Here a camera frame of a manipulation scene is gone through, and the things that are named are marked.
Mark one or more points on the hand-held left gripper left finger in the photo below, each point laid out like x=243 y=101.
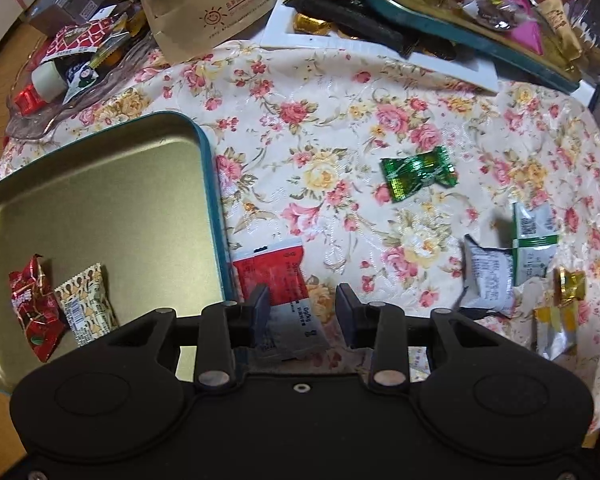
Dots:
x=261 y=315

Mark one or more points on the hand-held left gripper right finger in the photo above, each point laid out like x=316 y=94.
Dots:
x=344 y=315

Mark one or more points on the red white snack packet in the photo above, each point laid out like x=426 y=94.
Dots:
x=270 y=270

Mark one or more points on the gold tin tray teal rim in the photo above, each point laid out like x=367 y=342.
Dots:
x=105 y=200

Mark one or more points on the yellow silver snack packet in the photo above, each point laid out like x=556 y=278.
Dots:
x=555 y=335

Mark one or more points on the gold foil candy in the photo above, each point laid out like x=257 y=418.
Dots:
x=570 y=286

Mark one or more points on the grey white snack packet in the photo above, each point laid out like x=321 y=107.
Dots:
x=487 y=280

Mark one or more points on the green foil candy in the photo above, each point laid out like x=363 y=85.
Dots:
x=417 y=172

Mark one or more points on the beige patterned snack packet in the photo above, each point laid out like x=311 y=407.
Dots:
x=85 y=305

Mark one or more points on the floral tablecloth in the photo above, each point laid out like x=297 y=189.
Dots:
x=330 y=125

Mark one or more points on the green white snack packet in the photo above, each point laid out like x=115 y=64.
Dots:
x=532 y=245

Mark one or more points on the red foil candy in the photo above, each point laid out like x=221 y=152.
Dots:
x=32 y=310

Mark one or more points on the white rectangular tray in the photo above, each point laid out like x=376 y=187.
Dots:
x=460 y=72

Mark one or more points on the clear glass plate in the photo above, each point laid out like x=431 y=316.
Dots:
x=100 y=95

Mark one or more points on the gold chocolate coin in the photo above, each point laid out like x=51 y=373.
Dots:
x=434 y=47

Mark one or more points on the gold foil chocolate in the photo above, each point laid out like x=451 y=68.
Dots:
x=311 y=24

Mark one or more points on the dark blue snack packet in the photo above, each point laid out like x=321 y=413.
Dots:
x=82 y=80

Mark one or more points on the long black snack packet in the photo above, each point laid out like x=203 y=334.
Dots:
x=350 y=17

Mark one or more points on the teal tin tray of sweets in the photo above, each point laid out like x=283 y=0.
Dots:
x=420 y=15

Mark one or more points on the orange yellow snack packet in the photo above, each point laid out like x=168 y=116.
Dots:
x=117 y=37

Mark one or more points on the brown paper bag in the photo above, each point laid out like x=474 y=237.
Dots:
x=215 y=5

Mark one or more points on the small white bottle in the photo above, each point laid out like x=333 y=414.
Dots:
x=50 y=80

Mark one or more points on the small red candy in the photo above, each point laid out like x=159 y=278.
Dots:
x=26 y=100

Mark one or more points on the red giraffe pattern packet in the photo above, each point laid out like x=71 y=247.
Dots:
x=82 y=37

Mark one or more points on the pink snack packet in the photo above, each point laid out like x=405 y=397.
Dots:
x=527 y=32

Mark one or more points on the clear packet chocolate cookie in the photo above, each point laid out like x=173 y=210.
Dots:
x=500 y=12

